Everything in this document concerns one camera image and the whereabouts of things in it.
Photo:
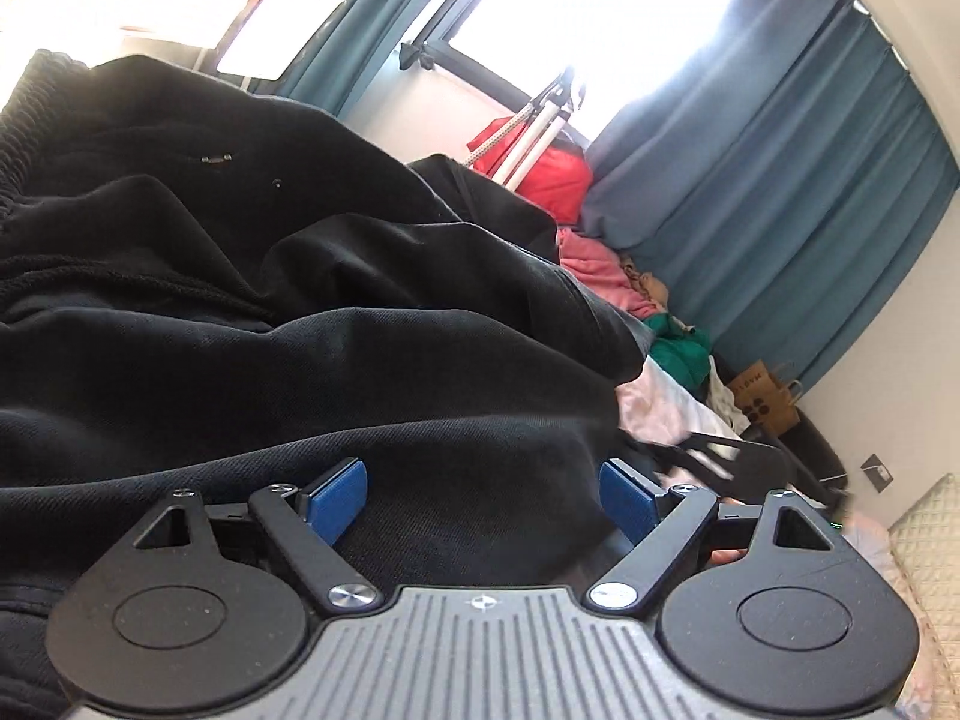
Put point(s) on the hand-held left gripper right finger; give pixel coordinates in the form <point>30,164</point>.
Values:
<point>628,501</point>

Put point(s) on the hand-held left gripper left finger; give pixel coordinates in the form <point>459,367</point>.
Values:
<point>337,499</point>

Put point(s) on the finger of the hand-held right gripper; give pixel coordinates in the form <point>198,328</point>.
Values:
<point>757,469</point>

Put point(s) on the black pants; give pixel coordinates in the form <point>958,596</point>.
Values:
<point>300,315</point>

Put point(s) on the black container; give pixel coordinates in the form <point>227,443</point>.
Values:
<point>817,446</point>

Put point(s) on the brown paper bag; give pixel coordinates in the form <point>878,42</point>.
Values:
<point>769,397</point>

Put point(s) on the white garment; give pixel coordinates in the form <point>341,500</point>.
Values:
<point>726,397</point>

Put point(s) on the green garment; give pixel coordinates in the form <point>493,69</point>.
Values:
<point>679,356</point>

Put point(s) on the beige quilted mattress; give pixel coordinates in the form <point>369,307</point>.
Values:
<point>930,562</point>

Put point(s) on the tan garment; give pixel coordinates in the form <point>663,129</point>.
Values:
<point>649,281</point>

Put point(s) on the pink garment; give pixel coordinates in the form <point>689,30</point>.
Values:
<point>596,266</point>

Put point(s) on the teal window curtain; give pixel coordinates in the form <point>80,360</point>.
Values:
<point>375,7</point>
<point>795,180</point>

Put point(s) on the red bag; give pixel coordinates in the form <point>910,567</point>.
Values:
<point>551,180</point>

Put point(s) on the white tripod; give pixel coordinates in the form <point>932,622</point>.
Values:
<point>536,127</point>

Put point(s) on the window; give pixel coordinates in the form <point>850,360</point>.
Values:
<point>600,22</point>

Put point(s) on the white chair back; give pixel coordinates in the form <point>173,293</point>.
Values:
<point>289,15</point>

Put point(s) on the white desk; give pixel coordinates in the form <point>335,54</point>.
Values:
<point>172,37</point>

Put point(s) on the wall socket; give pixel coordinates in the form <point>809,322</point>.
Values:
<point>877,472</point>

